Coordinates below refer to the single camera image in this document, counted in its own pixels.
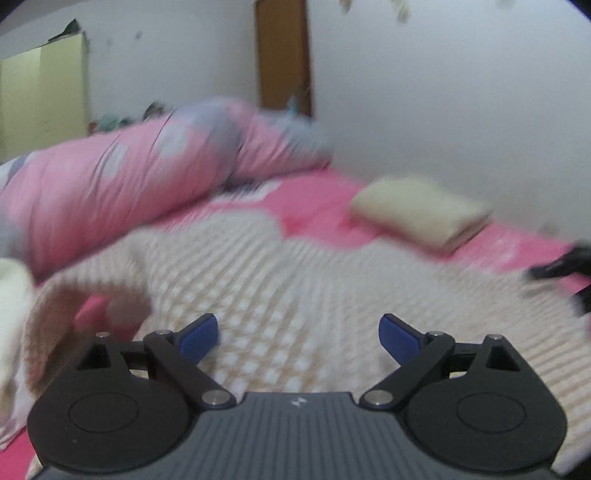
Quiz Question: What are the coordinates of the folded cream garment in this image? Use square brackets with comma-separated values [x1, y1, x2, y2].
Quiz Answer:
[349, 176, 492, 254]

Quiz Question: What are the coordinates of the brown wooden door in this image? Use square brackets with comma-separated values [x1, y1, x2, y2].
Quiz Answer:
[254, 0, 312, 117]

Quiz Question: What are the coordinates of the yellow wardrobe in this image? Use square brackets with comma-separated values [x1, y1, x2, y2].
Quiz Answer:
[1, 33, 90, 163]

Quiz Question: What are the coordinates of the pink floral bed sheet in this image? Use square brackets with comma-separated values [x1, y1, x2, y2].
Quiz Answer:
[0, 168, 591, 480]

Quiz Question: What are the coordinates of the beige white checked knit jacket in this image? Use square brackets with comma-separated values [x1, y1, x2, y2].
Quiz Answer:
[20, 214, 591, 480]

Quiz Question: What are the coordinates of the cream fleece garment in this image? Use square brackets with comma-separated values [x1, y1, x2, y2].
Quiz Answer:
[0, 258, 35, 421]

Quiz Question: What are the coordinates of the pink grey floral duvet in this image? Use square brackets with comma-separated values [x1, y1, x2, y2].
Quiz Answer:
[1, 98, 332, 277]

